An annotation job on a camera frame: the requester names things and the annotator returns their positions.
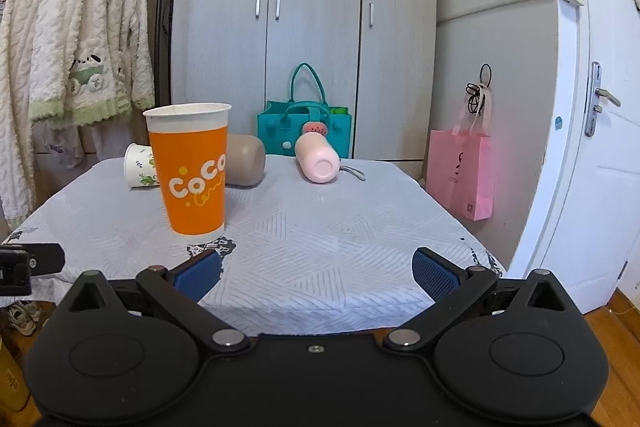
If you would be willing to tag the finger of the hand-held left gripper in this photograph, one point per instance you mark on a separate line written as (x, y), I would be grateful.
(46, 258)

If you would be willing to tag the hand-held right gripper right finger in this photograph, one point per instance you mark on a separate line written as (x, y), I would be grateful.
(436, 274)

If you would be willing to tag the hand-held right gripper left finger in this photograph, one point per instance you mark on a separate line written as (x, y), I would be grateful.
(199, 276)

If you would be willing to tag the orange paper cup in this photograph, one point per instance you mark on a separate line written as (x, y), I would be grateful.
(192, 177)

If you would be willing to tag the white paper cup green print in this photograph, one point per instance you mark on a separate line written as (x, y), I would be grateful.
(139, 167)

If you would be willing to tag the beige plastic cup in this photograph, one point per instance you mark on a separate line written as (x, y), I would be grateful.
(245, 159)

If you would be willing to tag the pair of sneakers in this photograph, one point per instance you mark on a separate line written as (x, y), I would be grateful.
(20, 317)

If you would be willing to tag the pink paper bag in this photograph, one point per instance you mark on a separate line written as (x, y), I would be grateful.
(457, 177)

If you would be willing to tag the yellow container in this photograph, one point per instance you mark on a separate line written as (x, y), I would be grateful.
(11, 377)

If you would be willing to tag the grey patterned tablecloth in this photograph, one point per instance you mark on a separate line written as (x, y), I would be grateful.
(320, 232)

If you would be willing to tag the white fleece garment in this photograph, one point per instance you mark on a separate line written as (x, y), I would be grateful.
(15, 97)

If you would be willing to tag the pink bottle lying down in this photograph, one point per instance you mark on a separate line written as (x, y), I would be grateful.
(315, 157)

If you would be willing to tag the teal felt bag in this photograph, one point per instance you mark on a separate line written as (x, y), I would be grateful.
(275, 127)

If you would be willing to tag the white door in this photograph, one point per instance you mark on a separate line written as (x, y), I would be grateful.
(600, 187)

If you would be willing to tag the white green fleece robe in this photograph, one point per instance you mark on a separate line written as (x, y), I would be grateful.
(90, 22)

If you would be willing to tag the grey wardrobe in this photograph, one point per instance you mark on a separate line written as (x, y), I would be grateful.
(310, 57)

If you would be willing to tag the black clothes rack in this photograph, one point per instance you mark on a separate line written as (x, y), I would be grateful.
(164, 7)

